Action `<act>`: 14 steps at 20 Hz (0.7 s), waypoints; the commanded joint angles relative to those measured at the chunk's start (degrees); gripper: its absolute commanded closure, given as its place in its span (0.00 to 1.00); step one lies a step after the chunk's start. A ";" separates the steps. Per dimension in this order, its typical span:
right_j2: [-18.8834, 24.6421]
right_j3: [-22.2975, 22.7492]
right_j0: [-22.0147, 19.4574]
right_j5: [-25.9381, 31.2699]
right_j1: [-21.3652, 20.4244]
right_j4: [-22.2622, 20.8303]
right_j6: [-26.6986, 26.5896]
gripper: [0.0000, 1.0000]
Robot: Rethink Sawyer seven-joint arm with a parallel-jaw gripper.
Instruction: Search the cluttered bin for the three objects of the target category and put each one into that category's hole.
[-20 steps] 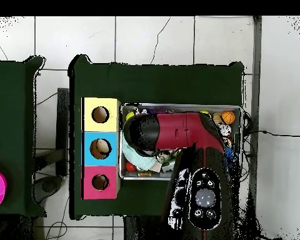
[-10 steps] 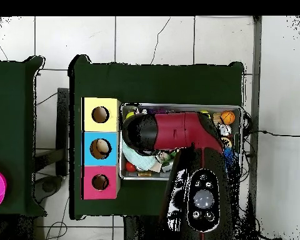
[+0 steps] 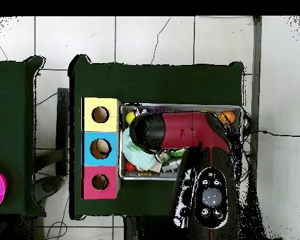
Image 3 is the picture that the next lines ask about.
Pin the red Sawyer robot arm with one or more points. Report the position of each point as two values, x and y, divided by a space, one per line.
185 130

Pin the clear mesh bin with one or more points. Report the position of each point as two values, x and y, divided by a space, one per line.
150 178

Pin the wooden box with three holes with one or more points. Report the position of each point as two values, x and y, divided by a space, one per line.
100 125

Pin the yellow ball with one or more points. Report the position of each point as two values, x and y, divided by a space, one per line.
129 118

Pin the crushed metal can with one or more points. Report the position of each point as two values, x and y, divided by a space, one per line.
162 157

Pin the mint green knit cloth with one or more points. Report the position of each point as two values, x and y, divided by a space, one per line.
137 157

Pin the green spiky rubber ball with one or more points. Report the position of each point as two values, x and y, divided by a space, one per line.
177 153

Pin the small orange basketball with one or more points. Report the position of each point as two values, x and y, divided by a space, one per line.
227 117

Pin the black upright panel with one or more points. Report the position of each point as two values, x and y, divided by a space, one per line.
62 125

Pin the dark green side table cloth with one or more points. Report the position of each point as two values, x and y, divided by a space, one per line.
10 125

